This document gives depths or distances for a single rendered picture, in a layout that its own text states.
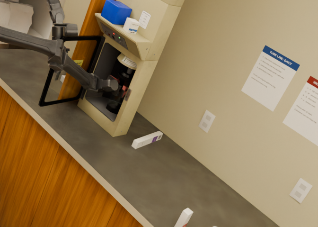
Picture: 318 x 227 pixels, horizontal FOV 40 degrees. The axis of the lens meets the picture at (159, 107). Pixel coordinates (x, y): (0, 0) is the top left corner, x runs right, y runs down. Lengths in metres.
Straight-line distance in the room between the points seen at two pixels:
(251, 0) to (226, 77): 0.43
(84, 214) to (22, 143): 0.58
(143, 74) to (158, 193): 0.61
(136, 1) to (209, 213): 1.10
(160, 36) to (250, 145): 0.76
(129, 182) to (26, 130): 0.71
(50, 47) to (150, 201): 0.81
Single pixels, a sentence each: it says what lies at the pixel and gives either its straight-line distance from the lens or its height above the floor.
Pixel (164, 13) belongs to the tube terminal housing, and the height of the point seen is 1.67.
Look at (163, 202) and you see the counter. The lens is 2.05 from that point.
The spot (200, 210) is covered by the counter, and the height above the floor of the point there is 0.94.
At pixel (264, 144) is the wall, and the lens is 2.35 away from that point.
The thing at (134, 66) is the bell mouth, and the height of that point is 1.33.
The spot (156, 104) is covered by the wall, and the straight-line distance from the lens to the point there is 2.69.
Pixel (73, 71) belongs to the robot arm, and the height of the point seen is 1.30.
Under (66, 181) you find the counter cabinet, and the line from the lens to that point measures 2.27.
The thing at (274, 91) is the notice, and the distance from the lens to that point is 2.29.
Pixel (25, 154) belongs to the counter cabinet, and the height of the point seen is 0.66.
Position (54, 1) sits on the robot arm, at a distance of 2.26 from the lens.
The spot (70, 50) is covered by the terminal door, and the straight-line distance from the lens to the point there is 2.22.
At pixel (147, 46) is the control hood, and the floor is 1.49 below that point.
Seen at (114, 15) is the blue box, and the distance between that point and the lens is 2.18.
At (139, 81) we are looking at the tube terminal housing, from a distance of 2.24.
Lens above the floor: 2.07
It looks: 23 degrees down
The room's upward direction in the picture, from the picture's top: 25 degrees clockwise
